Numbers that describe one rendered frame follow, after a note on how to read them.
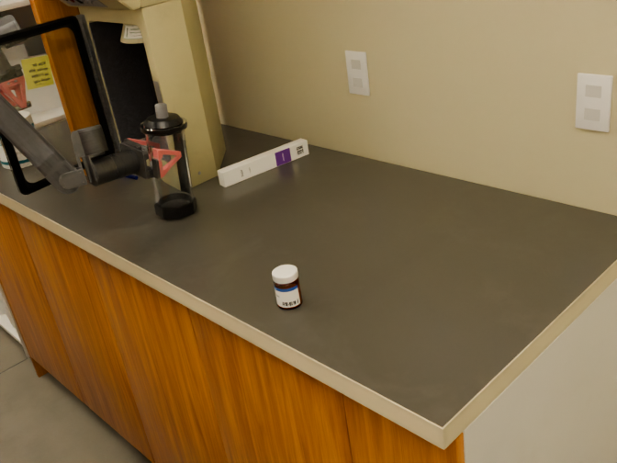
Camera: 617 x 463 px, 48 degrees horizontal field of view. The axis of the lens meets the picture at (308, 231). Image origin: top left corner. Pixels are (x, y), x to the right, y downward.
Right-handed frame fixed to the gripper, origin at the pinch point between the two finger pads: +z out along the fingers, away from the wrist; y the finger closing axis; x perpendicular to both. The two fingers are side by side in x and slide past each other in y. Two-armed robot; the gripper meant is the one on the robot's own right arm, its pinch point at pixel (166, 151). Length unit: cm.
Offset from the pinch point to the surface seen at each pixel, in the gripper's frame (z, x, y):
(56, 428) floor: -19, 116, 69
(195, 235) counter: -4.3, 16.0, -14.7
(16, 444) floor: -32, 117, 74
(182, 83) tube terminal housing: 13.3, -11.9, 10.6
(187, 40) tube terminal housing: 16.6, -21.7, 11.1
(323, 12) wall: 49, -26, -4
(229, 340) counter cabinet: -16, 26, -41
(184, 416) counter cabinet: -13, 65, -13
